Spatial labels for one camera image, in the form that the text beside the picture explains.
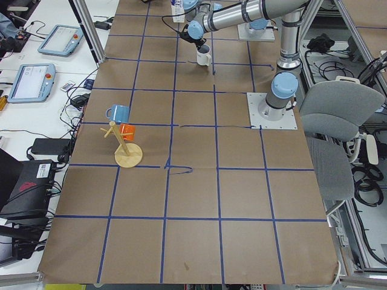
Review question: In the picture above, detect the white grey mug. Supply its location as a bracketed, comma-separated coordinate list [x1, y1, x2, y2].
[197, 45, 212, 66]

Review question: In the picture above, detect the white milk carton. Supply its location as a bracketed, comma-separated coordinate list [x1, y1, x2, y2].
[171, 0, 185, 23]

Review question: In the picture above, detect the black adapter on table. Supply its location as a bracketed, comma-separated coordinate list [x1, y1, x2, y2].
[94, 21, 111, 30]

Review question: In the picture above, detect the blue mug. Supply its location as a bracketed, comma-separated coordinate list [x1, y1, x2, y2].
[106, 105, 130, 123]

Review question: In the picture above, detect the orange mug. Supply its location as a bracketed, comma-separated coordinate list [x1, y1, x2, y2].
[119, 123, 135, 141]

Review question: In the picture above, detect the wooden mug tree stand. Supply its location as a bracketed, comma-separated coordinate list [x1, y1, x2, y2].
[101, 121, 143, 168]

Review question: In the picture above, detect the upper teach pendant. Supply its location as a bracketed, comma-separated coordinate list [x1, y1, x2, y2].
[37, 25, 83, 57]

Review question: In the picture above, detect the teach pendant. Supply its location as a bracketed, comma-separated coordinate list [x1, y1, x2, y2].
[37, 25, 83, 57]
[7, 63, 56, 103]

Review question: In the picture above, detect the white remote control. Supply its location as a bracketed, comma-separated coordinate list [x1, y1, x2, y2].
[60, 80, 76, 92]

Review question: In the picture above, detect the brown paper table cover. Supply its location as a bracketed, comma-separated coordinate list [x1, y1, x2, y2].
[39, 1, 337, 285]

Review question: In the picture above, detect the grey office chair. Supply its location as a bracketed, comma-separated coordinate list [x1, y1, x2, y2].
[299, 77, 385, 216]

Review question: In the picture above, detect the lower teach pendant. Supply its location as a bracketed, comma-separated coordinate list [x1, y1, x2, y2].
[7, 63, 56, 103]

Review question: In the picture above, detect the black power brick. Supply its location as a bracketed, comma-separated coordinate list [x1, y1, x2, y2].
[31, 138, 70, 155]

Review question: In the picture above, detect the black computer box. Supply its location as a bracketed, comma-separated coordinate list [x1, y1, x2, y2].
[1, 150, 55, 220]

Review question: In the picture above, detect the aluminium frame post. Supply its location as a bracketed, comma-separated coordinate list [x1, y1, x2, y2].
[68, 0, 106, 64]

